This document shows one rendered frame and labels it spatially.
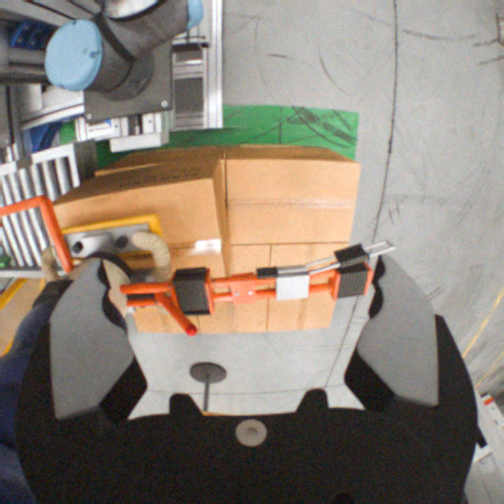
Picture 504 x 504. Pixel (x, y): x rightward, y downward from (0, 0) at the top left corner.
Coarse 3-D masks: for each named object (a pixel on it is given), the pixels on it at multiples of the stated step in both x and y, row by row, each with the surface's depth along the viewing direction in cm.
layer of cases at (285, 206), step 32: (128, 160) 119; (160, 160) 110; (224, 160) 103; (256, 160) 104; (288, 160) 104; (320, 160) 105; (352, 160) 111; (256, 192) 111; (288, 192) 111; (320, 192) 112; (352, 192) 112; (256, 224) 118; (288, 224) 119; (320, 224) 119; (256, 256) 127; (288, 256) 127; (320, 256) 128; (256, 288) 136; (160, 320) 146; (192, 320) 146; (224, 320) 147; (256, 320) 148; (288, 320) 149; (320, 320) 151
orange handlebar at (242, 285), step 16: (0, 208) 42; (16, 208) 42; (48, 208) 43; (48, 224) 45; (64, 240) 49; (64, 256) 49; (320, 272) 54; (128, 288) 54; (144, 288) 54; (160, 288) 54; (240, 288) 54; (272, 288) 57; (320, 288) 56; (128, 304) 56; (144, 304) 56; (160, 304) 56
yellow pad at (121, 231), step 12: (144, 216) 59; (156, 216) 59; (60, 228) 59; (72, 228) 59; (84, 228) 59; (96, 228) 59; (108, 228) 59; (120, 228) 59; (132, 228) 59; (144, 228) 59; (156, 228) 60; (72, 240) 60; (120, 240) 58; (72, 252) 61; (84, 252) 62; (120, 252) 62; (132, 252) 63; (144, 252) 63
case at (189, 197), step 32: (192, 160) 99; (96, 192) 72; (128, 192) 68; (160, 192) 68; (192, 192) 69; (224, 192) 108; (64, 224) 71; (160, 224) 73; (192, 224) 74; (224, 224) 95; (128, 256) 78; (192, 256) 79; (224, 256) 85; (224, 288) 86
